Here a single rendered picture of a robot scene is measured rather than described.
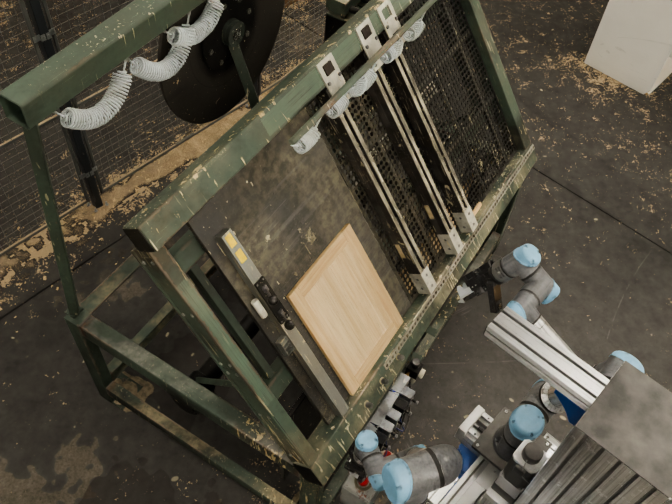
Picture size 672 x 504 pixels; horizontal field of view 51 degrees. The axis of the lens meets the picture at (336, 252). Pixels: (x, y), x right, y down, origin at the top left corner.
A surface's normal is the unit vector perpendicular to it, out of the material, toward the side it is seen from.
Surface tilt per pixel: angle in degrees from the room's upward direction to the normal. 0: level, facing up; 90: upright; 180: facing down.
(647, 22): 90
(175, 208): 55
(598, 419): 0
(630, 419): 0
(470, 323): 0
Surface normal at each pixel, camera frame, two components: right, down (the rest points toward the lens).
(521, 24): 0.05, -0.61
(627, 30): -0.68, 0.56
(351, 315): 0.72, 0.02
